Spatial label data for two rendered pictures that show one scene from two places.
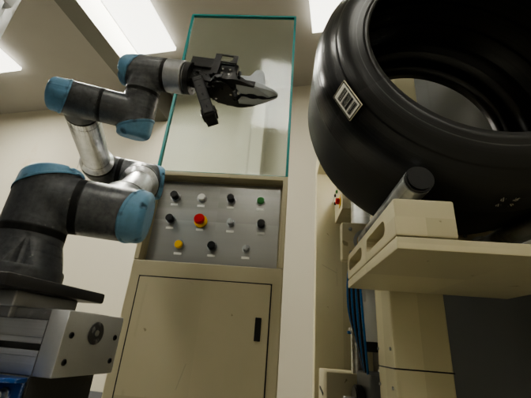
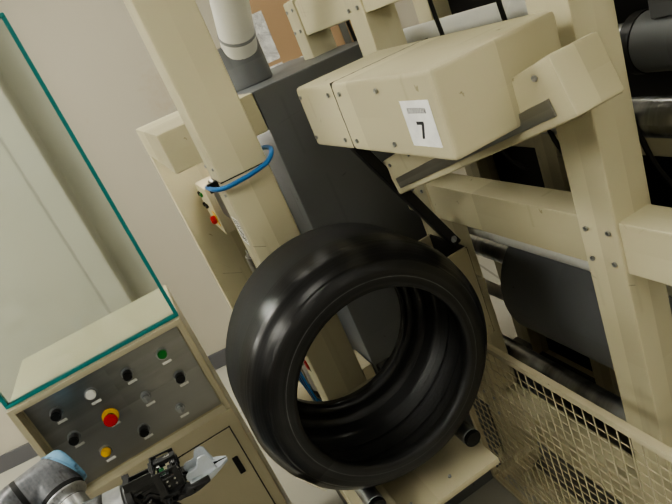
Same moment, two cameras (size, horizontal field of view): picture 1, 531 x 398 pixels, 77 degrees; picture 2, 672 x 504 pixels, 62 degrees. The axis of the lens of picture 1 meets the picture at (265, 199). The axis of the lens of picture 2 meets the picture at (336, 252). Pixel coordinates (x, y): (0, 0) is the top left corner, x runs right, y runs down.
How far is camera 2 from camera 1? 1.36 m
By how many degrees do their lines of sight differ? 49
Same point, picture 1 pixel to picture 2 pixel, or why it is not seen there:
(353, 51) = (300, 452)
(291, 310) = (174, 247)
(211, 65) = (150, 482)
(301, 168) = (57, 19)
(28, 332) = not seen: outside the picture
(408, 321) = not seen: hidden behind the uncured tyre
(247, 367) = (247, 491)
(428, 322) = not seen: hidden behind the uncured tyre
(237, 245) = (168, 409)
